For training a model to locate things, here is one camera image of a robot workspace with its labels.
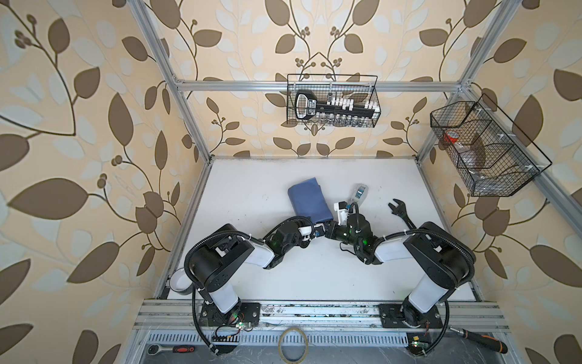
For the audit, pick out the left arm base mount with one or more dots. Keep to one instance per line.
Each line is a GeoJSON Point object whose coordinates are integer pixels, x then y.
{"type": "Point", "coordinates": [242, 315]}

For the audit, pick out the orange black screwdriver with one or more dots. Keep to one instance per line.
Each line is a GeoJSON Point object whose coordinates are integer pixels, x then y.
{"type": "Point", "coordinates": [482, 340]}

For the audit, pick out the ratchet wrench red handle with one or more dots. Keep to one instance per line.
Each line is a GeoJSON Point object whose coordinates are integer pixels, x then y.
{"type": "Point", "coordinates": [155, 349]}

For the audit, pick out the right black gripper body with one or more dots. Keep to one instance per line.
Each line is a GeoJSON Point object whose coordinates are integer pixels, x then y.
{"type": "Point", "coordinates": [342, 233]}

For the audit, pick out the clear tape roll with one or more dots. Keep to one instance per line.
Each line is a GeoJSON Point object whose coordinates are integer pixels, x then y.
{"type": "Point", "coordinates": [293, 337]}

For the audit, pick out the grey tape dispenser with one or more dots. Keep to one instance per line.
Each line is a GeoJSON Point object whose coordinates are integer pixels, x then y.
{"type": "Point", "coordinates": [359, 194]}

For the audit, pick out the black adjustable wrench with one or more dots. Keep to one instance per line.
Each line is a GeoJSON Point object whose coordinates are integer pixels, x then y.
{"type": "Point", "coordinates": [398, 208]}

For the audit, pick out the black socket set holder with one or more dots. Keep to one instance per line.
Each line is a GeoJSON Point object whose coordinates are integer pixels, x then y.
{"type": "Point", "coordinates": [307, 107]}

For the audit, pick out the back black wire basket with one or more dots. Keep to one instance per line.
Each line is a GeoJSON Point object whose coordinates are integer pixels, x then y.
{"type": "Point", "coordinates": [361, 88]}

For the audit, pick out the light blue wrapping paper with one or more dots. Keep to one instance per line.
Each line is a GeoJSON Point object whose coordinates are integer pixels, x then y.
{"type": "Point", "coordinates": [308, 201]}

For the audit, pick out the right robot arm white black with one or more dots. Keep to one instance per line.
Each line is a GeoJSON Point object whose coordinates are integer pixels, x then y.
{"type": "Point", "coordinates": [446, 262]}

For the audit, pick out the black wire basket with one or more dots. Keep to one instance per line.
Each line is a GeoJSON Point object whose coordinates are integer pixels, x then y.
{"type": "Point", "coordinates": [361, 88]}
{"type": "Point", "coordinates": [495, 156]}

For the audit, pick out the aluminium mounting rail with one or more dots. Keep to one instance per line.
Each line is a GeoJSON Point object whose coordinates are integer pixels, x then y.
{"type": "Point", "coordinates": [322, 315]}

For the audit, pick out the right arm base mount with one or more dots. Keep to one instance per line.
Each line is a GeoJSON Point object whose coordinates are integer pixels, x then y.
{"type": "Point", "coordinates": [398, 316]}

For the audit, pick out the right black wire basket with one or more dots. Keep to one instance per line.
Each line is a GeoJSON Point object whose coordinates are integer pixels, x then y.
{"type": "Point", "coordinates": [495, 156]}

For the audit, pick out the white tape roll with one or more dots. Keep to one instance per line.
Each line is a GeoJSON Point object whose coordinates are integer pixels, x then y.
{"type": "Point", "coordinates": [180, 283]}

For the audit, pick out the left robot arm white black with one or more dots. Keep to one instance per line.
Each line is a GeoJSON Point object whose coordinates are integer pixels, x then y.
{"type": "Point", "coordinates": [213, 261]}

